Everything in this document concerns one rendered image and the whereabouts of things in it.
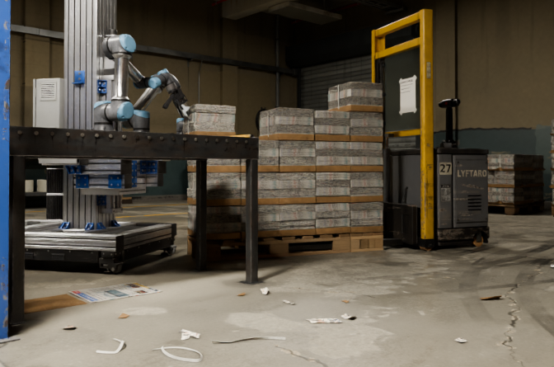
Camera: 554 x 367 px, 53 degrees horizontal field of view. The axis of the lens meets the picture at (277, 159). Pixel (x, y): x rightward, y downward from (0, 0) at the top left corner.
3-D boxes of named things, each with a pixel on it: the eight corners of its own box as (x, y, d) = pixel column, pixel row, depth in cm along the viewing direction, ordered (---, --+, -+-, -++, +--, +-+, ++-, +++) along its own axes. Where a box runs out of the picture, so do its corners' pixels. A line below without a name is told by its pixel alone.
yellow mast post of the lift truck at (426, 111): (417, 237, 433) (416, 11, 436) (427, 237, 436) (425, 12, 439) (424, 239, 425) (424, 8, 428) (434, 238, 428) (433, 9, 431)
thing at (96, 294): (136, 283, 307) (136, 281, 307) (162, 292, 286) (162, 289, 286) (68, 293, 283) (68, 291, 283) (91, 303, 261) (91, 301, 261)
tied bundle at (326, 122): (293, 143, 446) (293, 114, 446) (326, 143, 458) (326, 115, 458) (315, 141, 411) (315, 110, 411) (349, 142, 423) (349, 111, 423)
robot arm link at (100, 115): (103, 124, 362) (103, 102, 362) (119, 123, 356) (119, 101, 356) (89, 122, 351) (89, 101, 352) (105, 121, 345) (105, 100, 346)
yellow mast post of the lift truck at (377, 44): (371, 229, 494) (371, 30, 497) (380, 228, 497) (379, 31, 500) (377, 230, 485) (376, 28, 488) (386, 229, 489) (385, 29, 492)
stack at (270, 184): (185, 254, 412) (186, 141, 413) (327, 246, 457) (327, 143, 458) (199, 262, 376) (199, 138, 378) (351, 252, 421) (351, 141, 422)
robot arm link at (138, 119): (139, 127, 394) (139, 108, 394) (128, 128, 402) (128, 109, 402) (153, 128, 403) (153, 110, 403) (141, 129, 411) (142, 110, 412)
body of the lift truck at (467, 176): (387, 239, 497) (387, 149, 498) (437, 237, 517) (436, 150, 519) (437, 250, 432) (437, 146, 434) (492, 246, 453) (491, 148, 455)
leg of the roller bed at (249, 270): (252, 280, 314) (252, 159, 315) (259, 282, 309) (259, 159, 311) (244, 282, 310) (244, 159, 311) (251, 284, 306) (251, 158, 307)
